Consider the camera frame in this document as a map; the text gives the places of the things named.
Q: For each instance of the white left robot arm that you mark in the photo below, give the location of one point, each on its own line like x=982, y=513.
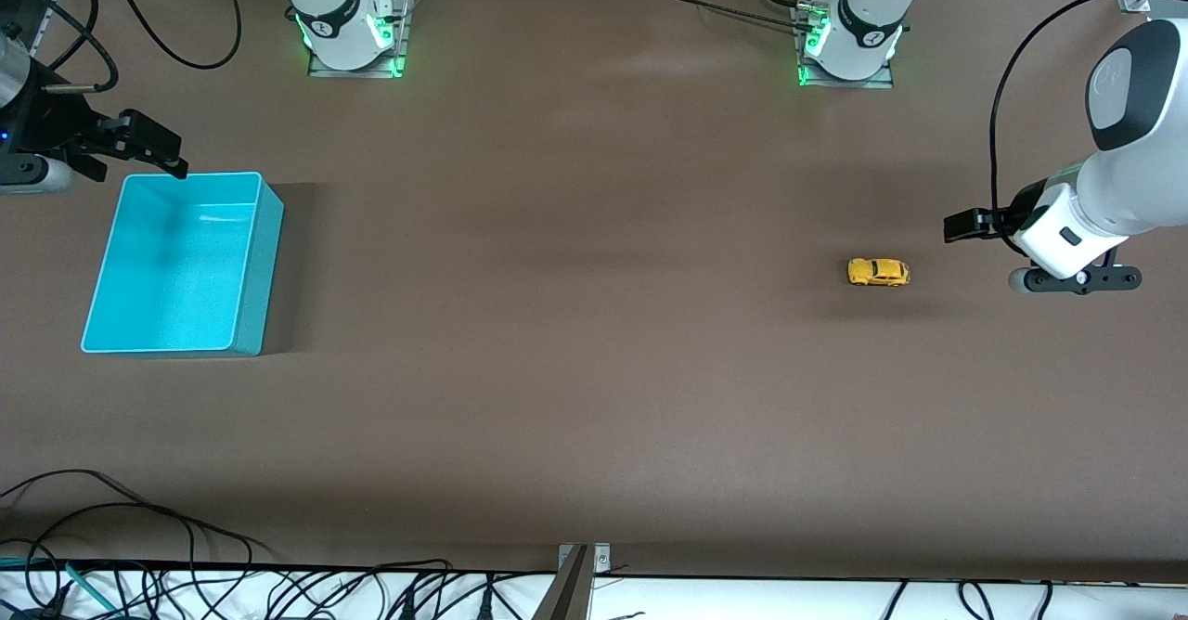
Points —
x=1132, y=165

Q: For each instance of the white lower shelf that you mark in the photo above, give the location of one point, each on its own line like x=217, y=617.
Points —
x=742, y=601

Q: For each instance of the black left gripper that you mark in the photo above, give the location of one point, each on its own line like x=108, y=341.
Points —
x=1019, y=207

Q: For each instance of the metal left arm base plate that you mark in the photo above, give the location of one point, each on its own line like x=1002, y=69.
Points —
x=886, y=77

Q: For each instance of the small metal bracket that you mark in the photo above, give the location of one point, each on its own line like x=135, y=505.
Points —
x=601, y=557

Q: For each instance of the turquoise plastic bin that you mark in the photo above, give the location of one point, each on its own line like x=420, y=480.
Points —
x=176, y=267

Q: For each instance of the yellow beetle toy car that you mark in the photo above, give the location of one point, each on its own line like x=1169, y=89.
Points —
x=877, y=272

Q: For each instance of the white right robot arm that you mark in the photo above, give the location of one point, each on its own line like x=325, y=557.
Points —
x=334, y=17

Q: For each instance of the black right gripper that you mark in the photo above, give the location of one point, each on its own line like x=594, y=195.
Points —
x=58, y=125

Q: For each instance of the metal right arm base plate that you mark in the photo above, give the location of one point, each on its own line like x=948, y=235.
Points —
x=401, y=35

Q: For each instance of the grey camera pole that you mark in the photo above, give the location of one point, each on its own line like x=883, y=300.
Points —
x=566, y=592

